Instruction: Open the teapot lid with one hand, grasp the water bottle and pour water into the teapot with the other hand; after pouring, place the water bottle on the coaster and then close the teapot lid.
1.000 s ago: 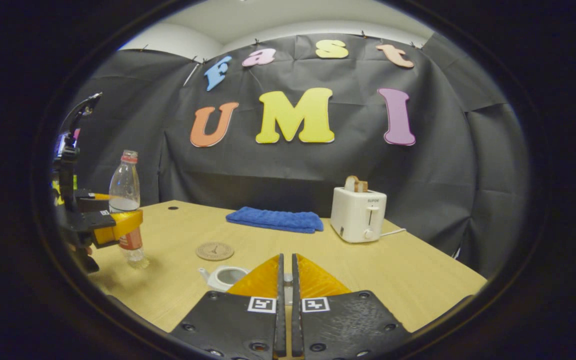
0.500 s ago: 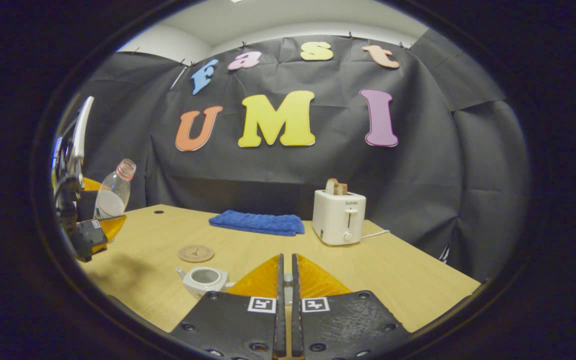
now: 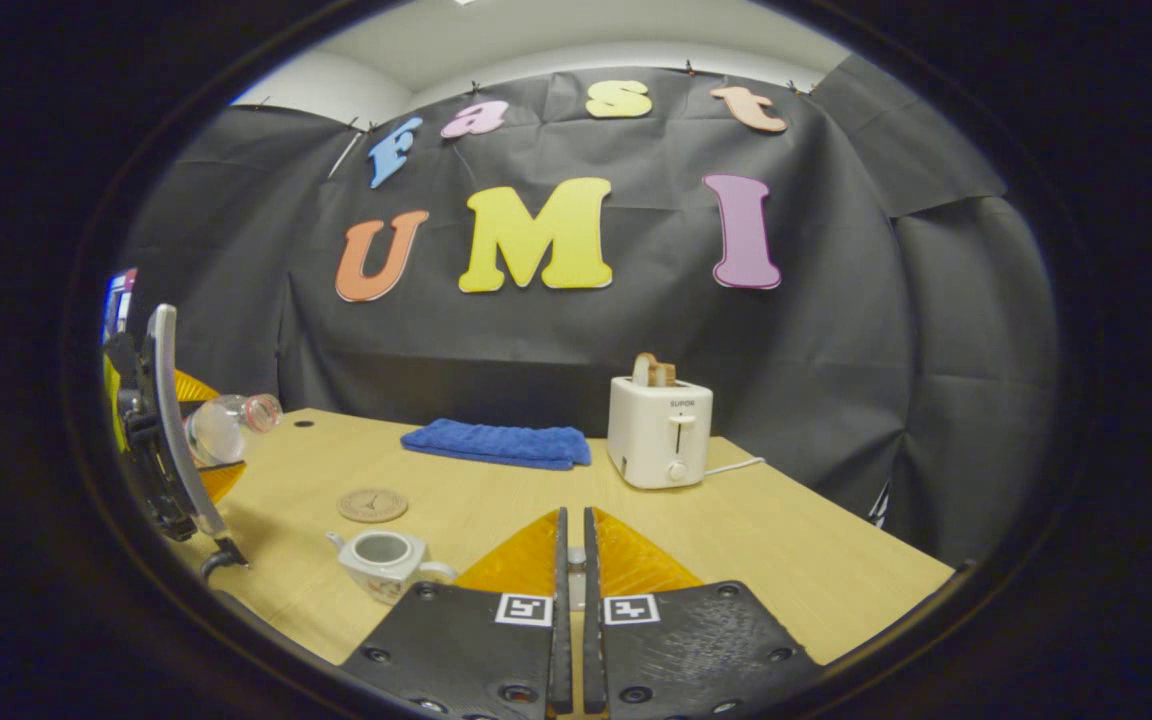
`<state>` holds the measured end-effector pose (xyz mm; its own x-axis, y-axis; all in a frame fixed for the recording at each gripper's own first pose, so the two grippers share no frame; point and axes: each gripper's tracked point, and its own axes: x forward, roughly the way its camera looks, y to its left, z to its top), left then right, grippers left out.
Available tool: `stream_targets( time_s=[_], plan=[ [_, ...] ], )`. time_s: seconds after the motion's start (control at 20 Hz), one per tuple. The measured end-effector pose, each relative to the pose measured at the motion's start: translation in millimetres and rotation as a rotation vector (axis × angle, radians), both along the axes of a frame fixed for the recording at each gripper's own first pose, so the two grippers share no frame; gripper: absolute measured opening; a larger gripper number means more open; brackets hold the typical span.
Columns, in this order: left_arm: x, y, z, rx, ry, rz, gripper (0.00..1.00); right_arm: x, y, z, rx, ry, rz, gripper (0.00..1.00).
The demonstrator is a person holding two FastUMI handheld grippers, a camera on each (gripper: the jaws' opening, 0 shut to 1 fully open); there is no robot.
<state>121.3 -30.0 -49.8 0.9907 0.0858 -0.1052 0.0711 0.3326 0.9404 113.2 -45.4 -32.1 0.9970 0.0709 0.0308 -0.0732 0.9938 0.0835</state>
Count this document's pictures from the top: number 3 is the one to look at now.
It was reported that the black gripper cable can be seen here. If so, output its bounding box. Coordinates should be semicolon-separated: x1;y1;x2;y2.
201;540;249;581

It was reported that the clear plastic water bottle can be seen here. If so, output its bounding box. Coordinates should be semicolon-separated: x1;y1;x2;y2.
184;393;283;467

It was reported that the blue folded towel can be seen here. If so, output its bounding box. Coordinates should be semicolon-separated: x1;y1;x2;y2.
401;418;592;471

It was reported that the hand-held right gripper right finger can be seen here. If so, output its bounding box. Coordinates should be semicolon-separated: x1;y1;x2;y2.
582;507;825;720

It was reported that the white toaster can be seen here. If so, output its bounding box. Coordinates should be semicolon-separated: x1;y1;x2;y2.
607;376;714;490

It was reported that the computer monitor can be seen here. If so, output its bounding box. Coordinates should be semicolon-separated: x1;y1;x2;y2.
104;268;137;336

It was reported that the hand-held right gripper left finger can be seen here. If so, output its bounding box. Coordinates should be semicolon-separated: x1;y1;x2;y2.
341;507;573;720

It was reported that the white ceramic teacup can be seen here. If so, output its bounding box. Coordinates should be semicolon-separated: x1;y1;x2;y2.
326;530;457;606

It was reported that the round brown coaster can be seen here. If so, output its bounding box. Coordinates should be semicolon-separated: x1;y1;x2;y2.
338;488;409;523

